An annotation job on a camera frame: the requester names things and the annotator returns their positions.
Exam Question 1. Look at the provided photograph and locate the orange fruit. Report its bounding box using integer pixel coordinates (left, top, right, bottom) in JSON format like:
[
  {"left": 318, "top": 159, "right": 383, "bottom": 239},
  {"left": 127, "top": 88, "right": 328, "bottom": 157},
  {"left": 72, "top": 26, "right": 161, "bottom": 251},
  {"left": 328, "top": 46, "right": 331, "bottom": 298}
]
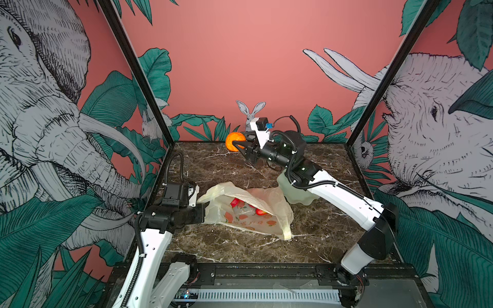
[{"left": 225, "top": 131, "right": 247, "bottom": 153}]

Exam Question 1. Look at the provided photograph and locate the red fruit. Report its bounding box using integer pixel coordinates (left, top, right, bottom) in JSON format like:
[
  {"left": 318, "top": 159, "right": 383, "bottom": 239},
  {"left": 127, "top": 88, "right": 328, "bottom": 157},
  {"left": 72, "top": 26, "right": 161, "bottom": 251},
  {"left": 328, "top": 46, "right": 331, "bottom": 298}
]
[
  {"left": 255, "top": 209, "right": 268, "bottom": 216},
  {"left": 231, "top": 198, "right": 245, "bottom": 209}
]

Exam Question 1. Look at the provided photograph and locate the translucent plastic fruit bag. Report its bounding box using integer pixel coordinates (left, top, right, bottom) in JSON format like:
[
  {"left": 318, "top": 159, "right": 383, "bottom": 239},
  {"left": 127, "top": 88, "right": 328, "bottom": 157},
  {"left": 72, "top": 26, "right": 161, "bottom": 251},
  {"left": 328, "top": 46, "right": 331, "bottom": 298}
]
[{"left": 198, "top": 182, "right": 293, "bottom": 241}]

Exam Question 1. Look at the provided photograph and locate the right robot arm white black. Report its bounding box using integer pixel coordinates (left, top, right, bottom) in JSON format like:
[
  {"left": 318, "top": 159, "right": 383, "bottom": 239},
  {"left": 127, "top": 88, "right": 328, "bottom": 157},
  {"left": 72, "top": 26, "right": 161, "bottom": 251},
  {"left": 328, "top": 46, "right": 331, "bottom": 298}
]
[{"left": 225, "top": 118, "right": 398, "bottom": 286}]

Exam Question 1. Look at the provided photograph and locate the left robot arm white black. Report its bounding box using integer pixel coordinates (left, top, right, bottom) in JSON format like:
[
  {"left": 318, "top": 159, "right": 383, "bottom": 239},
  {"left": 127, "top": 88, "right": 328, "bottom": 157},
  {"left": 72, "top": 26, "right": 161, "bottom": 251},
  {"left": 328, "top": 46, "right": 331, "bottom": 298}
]
[{"left": 113, "top": 152, "right": 206, "bottom": 307}]

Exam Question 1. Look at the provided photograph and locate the light green scalloped bowl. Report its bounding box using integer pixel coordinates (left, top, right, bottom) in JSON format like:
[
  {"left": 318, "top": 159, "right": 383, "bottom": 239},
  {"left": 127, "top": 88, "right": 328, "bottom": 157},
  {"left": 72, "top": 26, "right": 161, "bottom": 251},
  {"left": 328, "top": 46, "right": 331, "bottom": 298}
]
[{"left": 277, "top": 173, "right": 320, "bottom": 206}]

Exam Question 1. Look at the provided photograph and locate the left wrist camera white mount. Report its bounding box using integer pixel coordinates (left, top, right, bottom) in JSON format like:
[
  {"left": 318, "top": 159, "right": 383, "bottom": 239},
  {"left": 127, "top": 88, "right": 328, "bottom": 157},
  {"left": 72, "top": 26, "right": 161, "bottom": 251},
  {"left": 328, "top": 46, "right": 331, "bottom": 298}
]
[{"left": 187, "top": 184, "right": 200, "bottom": 207}]

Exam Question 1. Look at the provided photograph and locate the black front mounting rail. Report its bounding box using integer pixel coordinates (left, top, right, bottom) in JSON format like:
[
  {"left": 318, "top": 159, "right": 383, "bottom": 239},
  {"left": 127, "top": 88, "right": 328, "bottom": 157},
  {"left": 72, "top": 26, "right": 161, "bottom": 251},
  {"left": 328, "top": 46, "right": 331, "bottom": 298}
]
[{"left": 185, "top": 263, "right": 418, "bottom": 287}]

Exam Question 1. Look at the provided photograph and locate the white slotted cable duct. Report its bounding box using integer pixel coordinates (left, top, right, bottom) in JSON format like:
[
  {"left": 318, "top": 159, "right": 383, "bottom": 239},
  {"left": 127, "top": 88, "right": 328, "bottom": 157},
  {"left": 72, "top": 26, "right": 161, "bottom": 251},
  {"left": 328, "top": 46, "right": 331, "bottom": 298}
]
[{"left": 173, "top": 289, "right": 341, "bottom": 304}]

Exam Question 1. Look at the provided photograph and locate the black frame post left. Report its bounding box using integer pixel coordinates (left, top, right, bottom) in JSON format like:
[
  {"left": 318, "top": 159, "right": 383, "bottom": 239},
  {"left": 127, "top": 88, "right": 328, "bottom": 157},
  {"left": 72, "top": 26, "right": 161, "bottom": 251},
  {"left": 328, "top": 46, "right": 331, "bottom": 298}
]
[{"left": 96, "top": 0, "right": 175, "bottom": 146}]

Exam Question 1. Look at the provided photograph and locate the black frame post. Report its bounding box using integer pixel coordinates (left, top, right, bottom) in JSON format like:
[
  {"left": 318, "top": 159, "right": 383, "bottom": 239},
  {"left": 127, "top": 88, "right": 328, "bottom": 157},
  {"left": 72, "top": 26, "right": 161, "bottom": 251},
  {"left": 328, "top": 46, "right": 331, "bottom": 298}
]
[
  {"left": 96, "top": 0, "right": 175, "bottom": 146},
  {"left": 346, "top": 0, "right": 442, "bottom": 147}
]

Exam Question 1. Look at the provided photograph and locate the black frame post right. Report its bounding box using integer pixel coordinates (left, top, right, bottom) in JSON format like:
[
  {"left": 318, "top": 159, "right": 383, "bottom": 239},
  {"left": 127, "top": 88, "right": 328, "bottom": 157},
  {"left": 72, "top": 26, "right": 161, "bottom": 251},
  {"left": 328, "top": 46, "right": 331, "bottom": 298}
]
[{"left": 346, "top": 0, "right": 442, "bottom": 147}]

